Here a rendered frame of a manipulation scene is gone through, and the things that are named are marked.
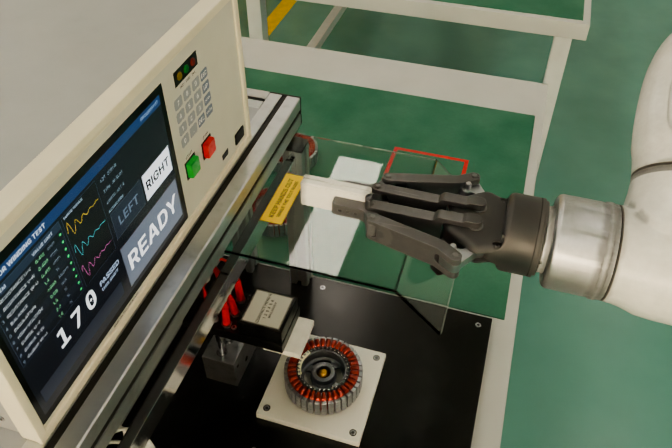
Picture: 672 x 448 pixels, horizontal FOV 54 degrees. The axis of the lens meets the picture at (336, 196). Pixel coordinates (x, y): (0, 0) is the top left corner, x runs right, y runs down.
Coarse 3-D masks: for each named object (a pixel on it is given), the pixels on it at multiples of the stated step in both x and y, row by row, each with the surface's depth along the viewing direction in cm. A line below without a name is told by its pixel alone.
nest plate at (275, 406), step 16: (368, 352) 100; (368, 368) 98; (272, 384) 96; (368, 384) 96; (272, 400) 94; (288, 400) 94; (368, 400) 94; (256, 416) 93; (272, 416) 92; (288, 416) 92; (304, 416) 92; (320, 416) 92; (336, 416) 92; (352, 416) 92; (320, 432) 91; (336, 432) 90; (352, 432) 90
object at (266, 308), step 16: (256, 288) 92; (192, 304) 92; (240, 304) 92; (256, 304) 89; (272, 304) 89; (288, 304) 89; (240, 320) 87; (256, 320) 87; (272, 320) 87; (288, 320) 88; (304, 320) 92; (224, 336) 90; (240, 336) 89; (256, 336) 88; (272, 336) 87; (288, 336) 89; (304, 336) 90; (224, 352) 95; (288, 352) 89
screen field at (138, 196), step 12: (168, 156) 65; (156, 168) 63; (168, 168) 65; (144, 180) 61; (156, 180) 63; (132, 192) 60; (144, 192) 62; (120, 204) 58; (132, 204) 60; (144, 204) 62; (120, 216) 58; (132, 216) 60; (120, 228) 59
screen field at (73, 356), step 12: (120, 288) 61; (108, 300) 59; (108, 312) 60; (96, 324) 58; (84, 336) 57; (72, 348) 55; (84, 348) 57; (72, 360) 56; (60, 372) 54; (48, 384) 53; (48, 396) 53
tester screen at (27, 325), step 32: (128, 128) 57; (160, 128) 62; (128, 160) 58; (96, 192) 54; (128, 192) 59; (160, 192) 65; (64, 224) 51; (96, 224) 55; (32, 256) 48; (64, 256) 52; (96, 256) 56; (0, 288) 45; (32, 288) 49; (64, 288) 53; (128, 288) 62; (0, 320) 46; (32, 320) 49; (64, 320) 53; (32, 352) 50; (64, 352) 54; (32, 384) 51; (64, 384) 55
